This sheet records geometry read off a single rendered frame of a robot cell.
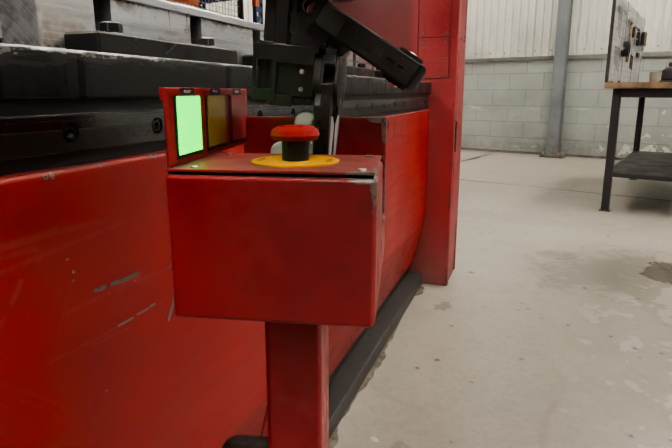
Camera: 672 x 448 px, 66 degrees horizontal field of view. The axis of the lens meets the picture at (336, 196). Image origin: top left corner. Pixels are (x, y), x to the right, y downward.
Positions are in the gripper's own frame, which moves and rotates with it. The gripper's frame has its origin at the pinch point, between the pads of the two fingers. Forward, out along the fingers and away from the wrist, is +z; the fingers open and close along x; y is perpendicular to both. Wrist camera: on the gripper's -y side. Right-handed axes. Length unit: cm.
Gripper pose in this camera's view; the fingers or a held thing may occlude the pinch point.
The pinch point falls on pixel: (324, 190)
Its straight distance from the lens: 52.8
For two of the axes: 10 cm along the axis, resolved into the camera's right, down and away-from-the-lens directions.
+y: -9.9, -1.1, 1.1
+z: -0.8, 9.7, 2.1
